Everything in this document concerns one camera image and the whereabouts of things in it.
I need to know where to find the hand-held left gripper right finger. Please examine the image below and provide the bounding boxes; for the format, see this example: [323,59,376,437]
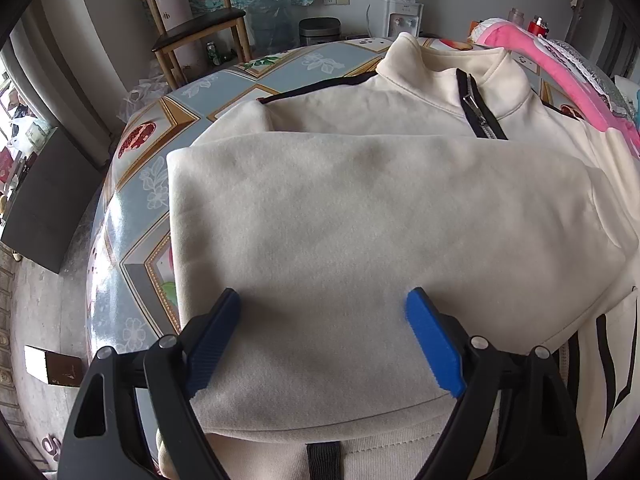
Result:
[405,287,588,480]

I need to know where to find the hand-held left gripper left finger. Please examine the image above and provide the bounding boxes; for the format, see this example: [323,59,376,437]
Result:
[57,287,242,480]

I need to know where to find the cream zip-neck sweatshirt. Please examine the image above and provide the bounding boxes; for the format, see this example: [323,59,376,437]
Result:
[155,32,640,480]

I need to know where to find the cardboard box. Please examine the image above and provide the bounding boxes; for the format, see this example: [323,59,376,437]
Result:
[24,345,83,388]

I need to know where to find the fruit print tablecloth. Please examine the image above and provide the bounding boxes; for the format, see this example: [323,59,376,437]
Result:
[86,35,586,461]

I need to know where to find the dark cabinet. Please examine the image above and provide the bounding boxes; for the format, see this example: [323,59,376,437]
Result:
[0,127,103,273]

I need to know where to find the clear plastic bag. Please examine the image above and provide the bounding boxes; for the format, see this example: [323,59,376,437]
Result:
[117,75,173,121]

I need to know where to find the white plastic bag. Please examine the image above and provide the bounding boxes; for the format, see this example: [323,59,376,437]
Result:
[7,117,51,151]

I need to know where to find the pink floral blanket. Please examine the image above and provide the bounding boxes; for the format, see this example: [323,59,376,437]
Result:
[470,17,640,156]

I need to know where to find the wooden chair with dark seat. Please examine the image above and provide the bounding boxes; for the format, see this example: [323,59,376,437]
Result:
[139,0,252,90]

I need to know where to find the empty clear water jug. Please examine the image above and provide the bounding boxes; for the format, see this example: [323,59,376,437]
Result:
[247,0,296,58]

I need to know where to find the grey curtain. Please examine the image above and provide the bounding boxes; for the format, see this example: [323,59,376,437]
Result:
[10,0,126,161]

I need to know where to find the grey sequined cushion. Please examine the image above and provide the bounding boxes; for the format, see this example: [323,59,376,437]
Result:
[545,37,608,91]

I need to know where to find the dark grey trash can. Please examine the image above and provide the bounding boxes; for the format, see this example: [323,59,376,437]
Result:
[299,17,343,48]

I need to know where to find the white water dispenser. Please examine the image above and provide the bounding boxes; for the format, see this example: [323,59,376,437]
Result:
[367,0,423,41]

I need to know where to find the white cylinder box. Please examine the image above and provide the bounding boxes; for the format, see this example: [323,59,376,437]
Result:
[141,0,193,68]

